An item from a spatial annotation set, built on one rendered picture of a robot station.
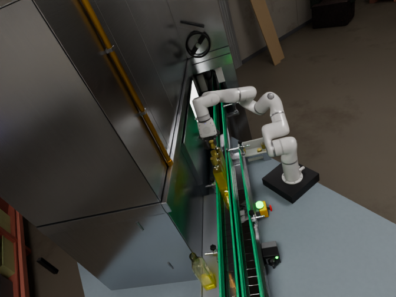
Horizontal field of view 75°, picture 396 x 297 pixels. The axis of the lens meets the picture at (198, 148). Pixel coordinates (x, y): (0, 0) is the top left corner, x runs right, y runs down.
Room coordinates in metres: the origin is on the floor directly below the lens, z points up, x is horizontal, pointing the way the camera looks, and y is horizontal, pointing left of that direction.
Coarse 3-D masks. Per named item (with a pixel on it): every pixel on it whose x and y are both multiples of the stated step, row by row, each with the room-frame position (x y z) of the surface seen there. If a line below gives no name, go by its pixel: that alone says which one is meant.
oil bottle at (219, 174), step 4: (216, 168) 1.14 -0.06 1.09; (220, 168) 1.13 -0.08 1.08; (216, 172) 1.13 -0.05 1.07; (220, 172) 1.12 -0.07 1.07; (224, 172) 1.17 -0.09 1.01; (216, 176) 1.13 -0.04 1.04; (220, 176) 1.12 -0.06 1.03; (224, 176) 1.13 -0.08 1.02; (216, 180) 1.13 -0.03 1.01; (220, 180) 1.13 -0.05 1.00; (224, 180) 1.12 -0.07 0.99; (220, 184) 1.13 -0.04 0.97; (224, 184) 1.12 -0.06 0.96; (220, 188) 1.13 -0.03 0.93; (224, 188) 1.13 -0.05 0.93; (224, 192) 1.13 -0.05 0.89
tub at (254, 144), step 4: (252, 140) 1.57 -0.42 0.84; (256, 140) 1.56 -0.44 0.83; (260, 140) 1.55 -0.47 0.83; (244, 144) 1.58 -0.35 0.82; (252, 144) 1.56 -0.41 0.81; (256, 144) 1.55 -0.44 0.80; (260, 144) 1.54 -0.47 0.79; (248, 148) 1.57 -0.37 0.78; (252, 148) 1.56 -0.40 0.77; (256, 148) 1.54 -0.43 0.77; (240, 152) 1.51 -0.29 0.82; (248, 152) 1.54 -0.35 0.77; (252, 152) 1.52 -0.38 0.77; (256, 152) 1.50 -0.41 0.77; (260, 152) 1.40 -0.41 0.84; (264, 152) 1.39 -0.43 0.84
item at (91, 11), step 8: (88, 8) 0.93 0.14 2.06; (96, 16) 0.94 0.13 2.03; (96, 24) 0.93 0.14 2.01; (104, 32) 0.94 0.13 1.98; (104, 40) 0.93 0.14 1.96; (112, 48) 0.93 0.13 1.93; (112, 56) 0.93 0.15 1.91; (120, 64) 0.93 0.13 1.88; (120, 72) 0.93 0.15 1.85; (128, 80) 0.93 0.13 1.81; (128, 88) 0.93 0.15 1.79; (136, 96) 0.93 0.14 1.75; (136, 104) 0.94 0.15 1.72; (144, 112) 0.92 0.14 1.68; (152, 128) 0.93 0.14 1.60; (160, 144) 0.93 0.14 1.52; (168, 160) 0.93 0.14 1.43
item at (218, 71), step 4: (216, 68) 2.33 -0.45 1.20; (220, 68) 2.32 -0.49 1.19; (204, 72) 2.56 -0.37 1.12; (216, 72) 2.33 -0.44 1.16; (220, 72) 2.32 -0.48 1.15; (196, 76) 2.41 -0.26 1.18; (200, 76) 2.40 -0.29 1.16; (220, 76) 2.33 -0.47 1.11; (200, 80) 2.40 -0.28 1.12; (204, 80) 2.39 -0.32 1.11; (220, 80) 2.33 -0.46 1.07; (224, 80) 2.32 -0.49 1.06; (200, 84) 2.40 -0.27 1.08; (204, 84) 2.39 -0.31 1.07; (200, 88) 2.41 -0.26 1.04; (204, 88) 2.40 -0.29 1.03
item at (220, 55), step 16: (176, 0) 2.27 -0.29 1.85; (192, 0) 2.24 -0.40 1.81; (208, 0) 2.21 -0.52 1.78; (176, 16) 2.28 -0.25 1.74; (192, 16) 2.25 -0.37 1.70; (208, 16) 2.22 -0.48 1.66; (192, 32) 2.26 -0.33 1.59; (208, 32) 2.23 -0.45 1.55; (224, 32) 2.19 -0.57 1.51; (224, 48) 2.20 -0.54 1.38; (192, 64) 2.29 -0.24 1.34; (208, 64) 2.25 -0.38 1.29; (224, 64) 2.21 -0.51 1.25
